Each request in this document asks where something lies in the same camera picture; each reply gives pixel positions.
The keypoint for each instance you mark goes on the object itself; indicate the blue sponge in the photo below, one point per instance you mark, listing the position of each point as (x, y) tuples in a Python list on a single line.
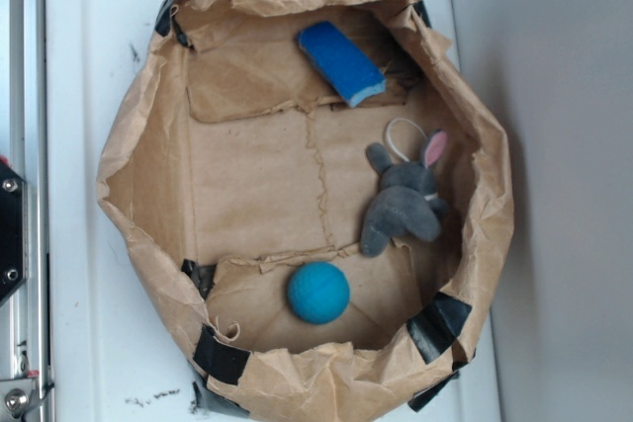
[(343, 65)]

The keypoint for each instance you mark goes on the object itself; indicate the brown paper bag container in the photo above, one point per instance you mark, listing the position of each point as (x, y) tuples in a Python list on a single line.
[(232, 163)]

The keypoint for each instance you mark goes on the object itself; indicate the grey plush bunny toy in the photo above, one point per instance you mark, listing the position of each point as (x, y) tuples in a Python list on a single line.
[(408, 201)]

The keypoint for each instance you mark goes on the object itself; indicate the blue foam ball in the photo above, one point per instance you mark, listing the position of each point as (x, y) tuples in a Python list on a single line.
[(318, 293)]

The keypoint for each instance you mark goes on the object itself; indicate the white plastic tray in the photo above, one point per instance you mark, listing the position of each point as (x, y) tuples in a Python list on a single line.
[(112, 358)]

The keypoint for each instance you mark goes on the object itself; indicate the black metal bracket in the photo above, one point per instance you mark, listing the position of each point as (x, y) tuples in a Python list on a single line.
[(14, 238)]

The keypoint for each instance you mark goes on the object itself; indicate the aluminium frame rail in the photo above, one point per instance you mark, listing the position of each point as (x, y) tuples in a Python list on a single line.
[(27, 386)]

